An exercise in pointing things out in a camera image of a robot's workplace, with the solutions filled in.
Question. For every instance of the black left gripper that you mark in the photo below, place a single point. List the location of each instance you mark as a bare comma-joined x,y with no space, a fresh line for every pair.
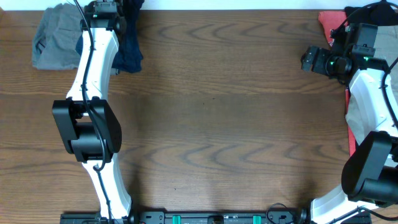
101,5

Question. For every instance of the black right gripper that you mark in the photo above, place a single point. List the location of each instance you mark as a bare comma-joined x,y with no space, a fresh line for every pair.
310,59

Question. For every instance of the dark blue shorts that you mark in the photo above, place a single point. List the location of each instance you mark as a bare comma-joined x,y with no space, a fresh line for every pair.
130,46

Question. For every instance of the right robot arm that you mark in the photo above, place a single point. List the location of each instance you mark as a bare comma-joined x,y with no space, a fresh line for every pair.
369,177

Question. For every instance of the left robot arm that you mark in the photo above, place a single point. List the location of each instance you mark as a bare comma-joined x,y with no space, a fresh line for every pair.
87,125

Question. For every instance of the red printed t-shirt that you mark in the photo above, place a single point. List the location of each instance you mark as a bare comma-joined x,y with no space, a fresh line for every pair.
331,20

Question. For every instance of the folded grey shorts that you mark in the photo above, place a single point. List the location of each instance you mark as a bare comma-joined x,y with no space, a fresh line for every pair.
54,44

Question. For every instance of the beige khaki shorts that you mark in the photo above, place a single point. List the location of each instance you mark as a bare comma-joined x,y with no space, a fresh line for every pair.
385,40

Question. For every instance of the black garment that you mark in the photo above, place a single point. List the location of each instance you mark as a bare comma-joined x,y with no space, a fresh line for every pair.
382,13

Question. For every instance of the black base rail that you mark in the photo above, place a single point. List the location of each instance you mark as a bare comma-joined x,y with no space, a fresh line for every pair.
203,218

